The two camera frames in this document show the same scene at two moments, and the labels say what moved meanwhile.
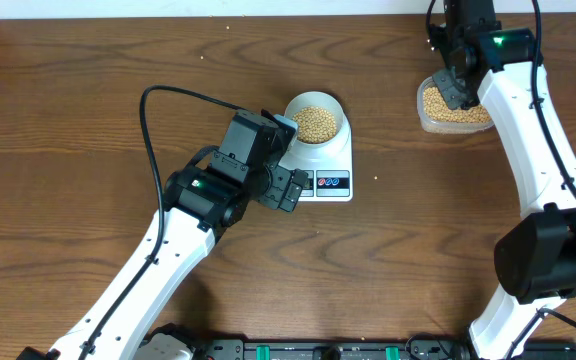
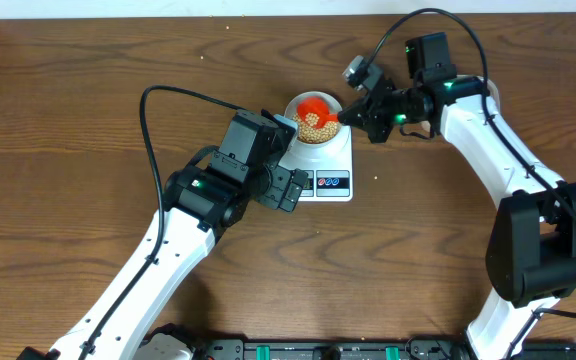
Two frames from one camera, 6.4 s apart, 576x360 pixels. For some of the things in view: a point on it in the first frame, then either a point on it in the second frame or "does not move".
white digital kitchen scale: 329,170 does not move
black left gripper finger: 284,188 does not move
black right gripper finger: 451,91 -> 360,114
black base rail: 382,349 does not move
